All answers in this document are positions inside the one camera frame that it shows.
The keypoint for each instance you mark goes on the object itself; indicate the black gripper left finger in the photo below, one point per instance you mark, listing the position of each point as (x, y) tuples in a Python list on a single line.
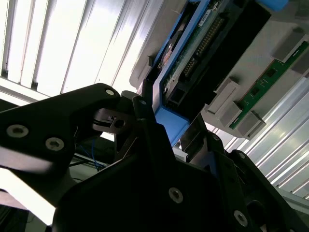
[(60, 116)]

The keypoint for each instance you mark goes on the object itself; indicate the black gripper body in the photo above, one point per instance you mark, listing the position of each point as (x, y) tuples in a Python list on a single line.
[(144, 193)]

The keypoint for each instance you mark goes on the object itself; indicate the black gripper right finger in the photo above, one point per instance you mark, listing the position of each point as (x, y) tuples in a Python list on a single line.
[(241, 183)]

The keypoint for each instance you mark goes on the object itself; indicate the hard disk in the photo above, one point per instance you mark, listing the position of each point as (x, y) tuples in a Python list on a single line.
[(169, 120)]

